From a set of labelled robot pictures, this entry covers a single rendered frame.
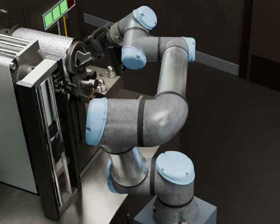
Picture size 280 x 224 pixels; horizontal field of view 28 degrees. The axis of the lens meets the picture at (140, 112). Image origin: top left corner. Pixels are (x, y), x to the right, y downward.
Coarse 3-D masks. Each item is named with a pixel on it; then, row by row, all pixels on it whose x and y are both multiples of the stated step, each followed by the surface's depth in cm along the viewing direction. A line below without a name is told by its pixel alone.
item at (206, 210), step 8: (152, 200) 188; (200, 200) 187; (144, 208) 186; (200, 208) 184; (208, 208) 184; (216, 208) 185; (136, 216) 183; (144, 216) 183; (152, 216) 183; (200, 216) 182; (208, 216) 182
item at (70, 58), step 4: (76, 44) 192; (80, 44) 195; (72, 48) 191; (76, 48) 193; (72, 52) 191; (68, 56) 191; (72, 56) 192; (68, 60) 191; (72, 60) 192; (68, 64) 192; (72, 64) 193; (72, 68) 194; (76, 68) 196; (80, 68) 199; (72, 72) 195
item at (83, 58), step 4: (76, 52) 189; (80, 52) 188; (88, 52) 187; (80, 56) 189; (84, 56) 188; (88, 56) 188; (92, 56) 187; (80, 60) 190; (84, 60) 189; (80, 64) 192
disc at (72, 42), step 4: (76, 36) 194; (80, 36) 196; (72, 40) 191; (76, 40) 194; (80, 40) 196; (72, 44) 192; (68, 48) 190; (68, 52) 190; (64, 60) 190; (64, 64) 190; (68, 68) 193; (68, 72) 194; (72, 76) 197
